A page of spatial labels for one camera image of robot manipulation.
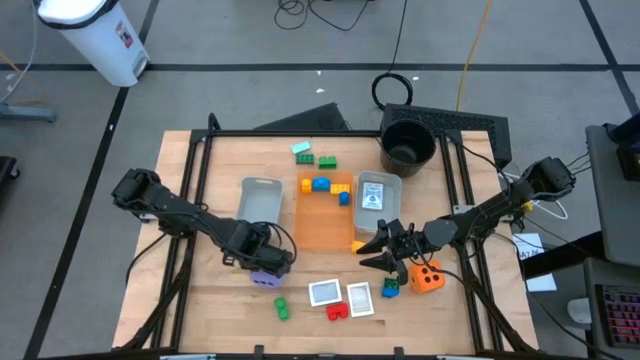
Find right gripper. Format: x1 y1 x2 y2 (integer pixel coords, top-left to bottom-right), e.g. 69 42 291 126
356 219 429 286

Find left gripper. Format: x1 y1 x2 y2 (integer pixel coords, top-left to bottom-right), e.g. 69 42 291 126
224 224 294 277

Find purple foam die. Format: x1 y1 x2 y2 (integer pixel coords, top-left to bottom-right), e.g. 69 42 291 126
249 269 287 290

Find orange foam die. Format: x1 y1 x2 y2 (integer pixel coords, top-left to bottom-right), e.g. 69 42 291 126
409 259 446 295

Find blue-backed playing card deck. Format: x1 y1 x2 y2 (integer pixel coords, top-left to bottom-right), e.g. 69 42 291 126
361 182 385 211

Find grey plastic bin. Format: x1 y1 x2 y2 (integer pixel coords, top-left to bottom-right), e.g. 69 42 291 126
353 170 404 235
235 175 285 226

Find light green two-stud brick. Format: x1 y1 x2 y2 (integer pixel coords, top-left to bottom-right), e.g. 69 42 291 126
273 295 291 321

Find orange translucent plastic bin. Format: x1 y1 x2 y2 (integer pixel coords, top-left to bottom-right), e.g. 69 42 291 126
293 169 356 251

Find red two-stud toy brick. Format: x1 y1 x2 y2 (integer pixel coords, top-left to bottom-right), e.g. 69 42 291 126
326 302 350 322

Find black round bucket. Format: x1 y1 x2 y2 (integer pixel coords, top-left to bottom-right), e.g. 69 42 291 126
379 118 438 179

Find white paper sheet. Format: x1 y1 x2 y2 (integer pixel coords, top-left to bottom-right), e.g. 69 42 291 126
512 232 546 261
524 273 558 294

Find black desk beam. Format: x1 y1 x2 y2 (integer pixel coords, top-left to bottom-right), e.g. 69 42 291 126
519 230 606 281

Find white computer mouse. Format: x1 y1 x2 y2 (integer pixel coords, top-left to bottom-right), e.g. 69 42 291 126
567 297 593 325

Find grey desk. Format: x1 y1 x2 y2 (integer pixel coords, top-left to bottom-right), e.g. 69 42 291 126
585 123 640 269
582 257 640 360

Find black keyboard pink keys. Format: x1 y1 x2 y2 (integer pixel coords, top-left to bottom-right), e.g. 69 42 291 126
594 283 640 349

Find black desk device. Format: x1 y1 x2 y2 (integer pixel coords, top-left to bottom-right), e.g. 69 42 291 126
604 112 640 182

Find white trash can black liner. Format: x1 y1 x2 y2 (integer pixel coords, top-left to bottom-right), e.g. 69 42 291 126
37 0 151 89

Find black caster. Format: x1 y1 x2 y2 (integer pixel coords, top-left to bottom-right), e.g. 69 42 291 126
0 155 21 194

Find grey table foot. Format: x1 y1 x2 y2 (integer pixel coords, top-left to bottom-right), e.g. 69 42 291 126
0 102 58 124

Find black aluminium table frame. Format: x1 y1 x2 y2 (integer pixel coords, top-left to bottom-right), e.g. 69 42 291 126
117 112 541 360

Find coiled black floor cable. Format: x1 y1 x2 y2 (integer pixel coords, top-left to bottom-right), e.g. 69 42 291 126
370 0 415 112

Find white looped cable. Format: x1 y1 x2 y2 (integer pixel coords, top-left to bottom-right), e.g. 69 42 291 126
499 172 570 221

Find yellow hanging cable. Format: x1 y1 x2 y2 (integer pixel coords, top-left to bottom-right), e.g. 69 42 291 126
454 0 495 112

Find tangled black floor cable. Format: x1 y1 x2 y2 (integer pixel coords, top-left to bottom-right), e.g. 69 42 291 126
273 0 374 32

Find grey floor cable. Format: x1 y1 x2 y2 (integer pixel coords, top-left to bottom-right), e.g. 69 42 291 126
0 0 40 104

